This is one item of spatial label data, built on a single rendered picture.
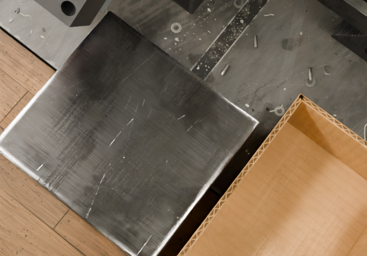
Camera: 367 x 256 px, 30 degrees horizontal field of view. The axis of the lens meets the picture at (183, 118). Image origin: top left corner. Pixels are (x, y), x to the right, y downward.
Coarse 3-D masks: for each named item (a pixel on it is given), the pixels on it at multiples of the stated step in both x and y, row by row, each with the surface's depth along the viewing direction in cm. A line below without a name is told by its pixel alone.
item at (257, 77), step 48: (0, 0) 64; (144, 0) 65; (288, 0) 65; (48, 48) 63; (192, 48) 64; (240, 48) 64; (288, 48) 64; (336, 48) 64; (240, 96) 63; (288, 96) 63; (336, 96) 63
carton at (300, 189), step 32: (288, 128) 62; (320, 128) 58; (256, 160) 54; (288, 160) 61; (320, 160) 61; (352, 160) 59; (256, 192) 60; (288, 192) 60; (320, 192) 60; (352, 192) 60; (224, 224) 59; (256, 224) 59; (288, 224) 59; (320, 224) 60; (352, 224) 60
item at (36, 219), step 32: (0, 32) 63; (0, 64) 62; (32, 64) 62; (0, 96) 62; (32, 96) 62; (0, 128) 61; (0, 160) 60; (0, 192) 59; (32, 192) 59; (0, 224) 59; (32, 224) 59; (64, 224) 59; (192, 224) 60
